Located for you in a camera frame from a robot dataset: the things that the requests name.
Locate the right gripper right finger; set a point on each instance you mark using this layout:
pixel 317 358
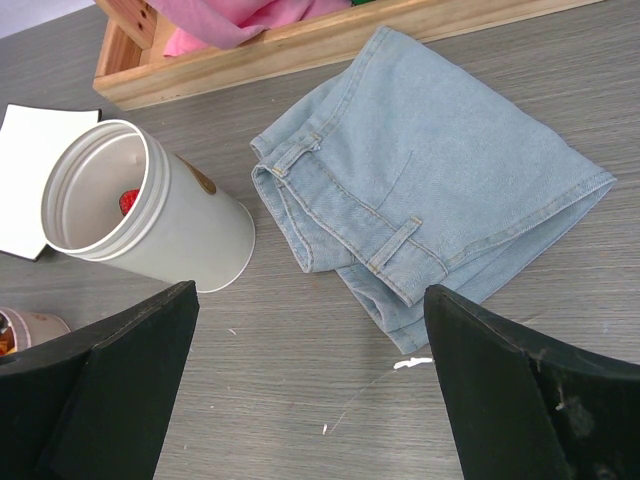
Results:
pixel 524 405

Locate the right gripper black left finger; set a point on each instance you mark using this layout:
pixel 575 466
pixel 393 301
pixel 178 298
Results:
pixel 96 403

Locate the pink metal bowl container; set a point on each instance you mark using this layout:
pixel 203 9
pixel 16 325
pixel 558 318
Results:
pixel 32 329

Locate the food pieces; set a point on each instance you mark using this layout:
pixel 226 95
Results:
pixel 7 341

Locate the tall white cylinder container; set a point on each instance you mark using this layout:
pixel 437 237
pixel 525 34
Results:
pixel 181 227

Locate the blue denim shorts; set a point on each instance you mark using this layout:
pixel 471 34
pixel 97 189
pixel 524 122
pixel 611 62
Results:
pixel 404 171

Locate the white square plate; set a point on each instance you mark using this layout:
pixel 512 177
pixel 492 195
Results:
pixel 32 140

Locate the wooden clothes rack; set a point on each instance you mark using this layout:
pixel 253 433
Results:
pixel 132 72

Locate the pink hanging shirt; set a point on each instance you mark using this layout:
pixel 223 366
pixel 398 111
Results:
pixel 226 24

